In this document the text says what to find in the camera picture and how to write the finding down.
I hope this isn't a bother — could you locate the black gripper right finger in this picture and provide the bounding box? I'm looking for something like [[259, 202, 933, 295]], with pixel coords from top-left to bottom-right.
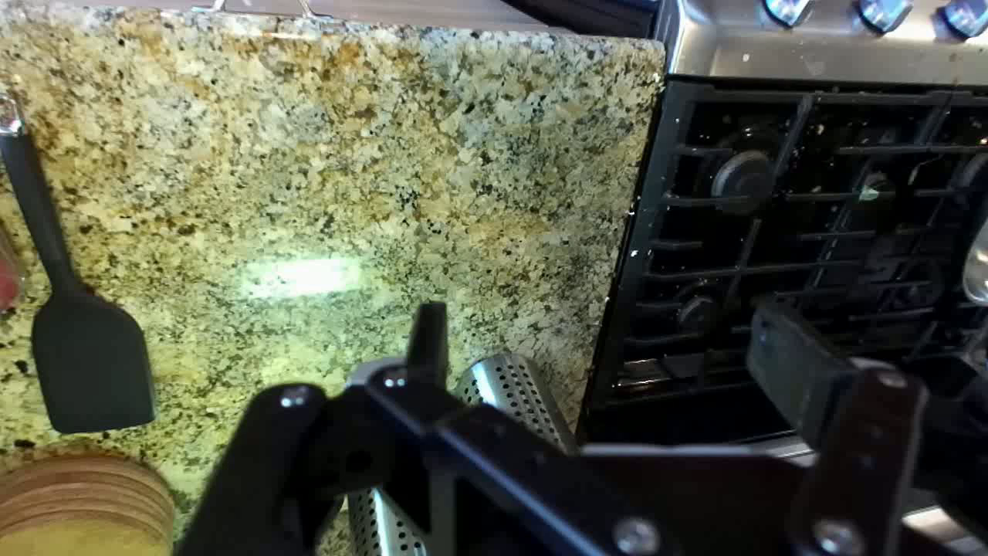
[[743, 295, 988, 556]]

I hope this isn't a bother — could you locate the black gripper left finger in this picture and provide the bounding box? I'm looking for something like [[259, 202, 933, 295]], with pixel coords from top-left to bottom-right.
[[179, 300, 660, 556]]

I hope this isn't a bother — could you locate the round wooden board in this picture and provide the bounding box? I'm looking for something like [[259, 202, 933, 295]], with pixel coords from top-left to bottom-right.
[[0, 449, 179, 556]]

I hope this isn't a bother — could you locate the black spatula with long handle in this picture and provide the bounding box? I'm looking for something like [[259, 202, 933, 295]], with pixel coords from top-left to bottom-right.
[[0, 95, 159, 439]]

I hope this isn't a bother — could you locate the silver stove knob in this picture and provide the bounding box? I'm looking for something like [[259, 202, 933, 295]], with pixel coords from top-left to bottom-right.
[[852, 0, 914, 34], [760, 0, 817, 32], [937, 0, 988, 41]]

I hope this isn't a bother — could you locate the stainless black gas stove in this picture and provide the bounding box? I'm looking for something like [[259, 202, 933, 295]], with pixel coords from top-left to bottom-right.
[[571, 0, 988, 459]]

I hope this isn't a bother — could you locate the clear bag with red contents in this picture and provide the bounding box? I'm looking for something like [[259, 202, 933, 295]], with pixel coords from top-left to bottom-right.
[[0, 219, 25, 317]]

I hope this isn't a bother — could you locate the perforated steel utensil holder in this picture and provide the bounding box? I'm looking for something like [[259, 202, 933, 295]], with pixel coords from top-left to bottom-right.
[[454, 351, 571, 455], [341, 355, 431, 556]]

